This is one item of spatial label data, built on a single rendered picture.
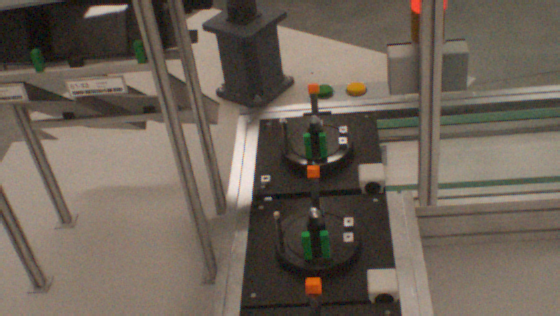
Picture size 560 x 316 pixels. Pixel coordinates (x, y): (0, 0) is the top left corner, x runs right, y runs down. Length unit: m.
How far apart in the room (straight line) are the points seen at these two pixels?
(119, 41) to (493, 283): 0.72
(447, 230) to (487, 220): 0.07
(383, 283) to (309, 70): 0.87
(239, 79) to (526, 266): 0.79
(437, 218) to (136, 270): 0.56
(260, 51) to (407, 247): 0.67
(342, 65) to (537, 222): 0.74
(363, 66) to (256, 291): 0.86
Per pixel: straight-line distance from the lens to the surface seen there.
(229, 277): 1.13
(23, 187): 1.62
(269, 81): 1.67
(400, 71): 1.08
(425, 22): 1.01
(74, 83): 1.04
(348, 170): 1.27
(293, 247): 1.11
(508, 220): 1.26
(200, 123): 1.25
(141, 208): 1.45
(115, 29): 1.04
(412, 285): 1.09
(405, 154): 1.39
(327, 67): 1.80
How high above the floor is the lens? 1.77
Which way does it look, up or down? 38 degrees down
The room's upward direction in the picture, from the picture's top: 8 degrees counter-clockwise
